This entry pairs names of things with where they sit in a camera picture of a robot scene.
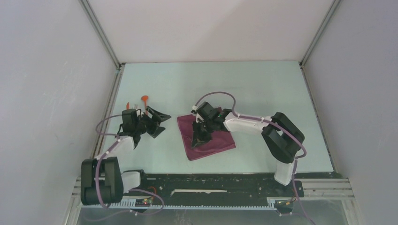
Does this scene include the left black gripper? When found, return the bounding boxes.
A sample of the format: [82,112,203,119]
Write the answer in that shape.
[135,106,171,138]

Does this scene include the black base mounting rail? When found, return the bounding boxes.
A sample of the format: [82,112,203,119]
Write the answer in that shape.
[139,173,304,203]

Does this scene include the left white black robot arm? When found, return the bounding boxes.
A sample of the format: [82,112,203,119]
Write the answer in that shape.
[80,106,171,208]

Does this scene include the orange plastic spoon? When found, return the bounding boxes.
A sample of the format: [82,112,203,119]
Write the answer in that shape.
[141,95,149,115]

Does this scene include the white cable duct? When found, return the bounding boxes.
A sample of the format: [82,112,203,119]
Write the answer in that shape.
[81,198,281,211]

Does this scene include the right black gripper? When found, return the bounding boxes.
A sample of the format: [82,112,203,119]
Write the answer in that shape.
[191,120,215,149]

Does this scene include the maroon cloth napkin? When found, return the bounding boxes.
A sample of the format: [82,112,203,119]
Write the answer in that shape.
[177,114,236,161]

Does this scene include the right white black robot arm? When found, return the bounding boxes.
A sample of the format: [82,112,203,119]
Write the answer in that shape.
[191,102,305,196]

